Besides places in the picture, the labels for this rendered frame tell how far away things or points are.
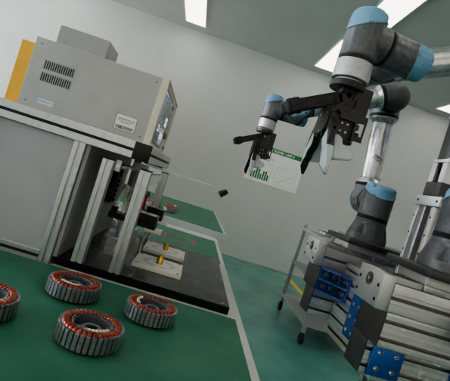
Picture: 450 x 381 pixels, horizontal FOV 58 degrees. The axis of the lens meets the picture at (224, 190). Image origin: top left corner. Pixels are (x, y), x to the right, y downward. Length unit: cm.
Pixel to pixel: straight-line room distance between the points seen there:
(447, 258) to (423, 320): 17
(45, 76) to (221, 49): 574
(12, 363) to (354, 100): 75
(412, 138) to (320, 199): 186
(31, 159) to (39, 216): 15
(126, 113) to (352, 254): 95
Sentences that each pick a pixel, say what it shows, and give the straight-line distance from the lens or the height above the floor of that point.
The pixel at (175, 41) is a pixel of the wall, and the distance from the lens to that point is 694.
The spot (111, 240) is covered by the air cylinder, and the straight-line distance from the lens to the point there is 127.
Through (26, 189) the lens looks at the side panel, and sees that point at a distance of 115.
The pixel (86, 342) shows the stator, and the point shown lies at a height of 77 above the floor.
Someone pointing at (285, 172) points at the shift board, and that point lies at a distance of 674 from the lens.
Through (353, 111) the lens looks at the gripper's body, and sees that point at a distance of 87.
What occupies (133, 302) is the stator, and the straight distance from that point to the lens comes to 90.
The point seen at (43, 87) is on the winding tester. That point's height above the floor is 118.
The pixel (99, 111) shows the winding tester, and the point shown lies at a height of 117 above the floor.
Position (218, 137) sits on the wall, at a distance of 663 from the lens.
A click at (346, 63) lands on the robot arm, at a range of 87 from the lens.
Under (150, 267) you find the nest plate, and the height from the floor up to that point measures 78.
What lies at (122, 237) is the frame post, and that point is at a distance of 109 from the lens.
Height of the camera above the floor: 108
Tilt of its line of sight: 1 degrees down
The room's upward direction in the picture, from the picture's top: 18 degrees clockwise
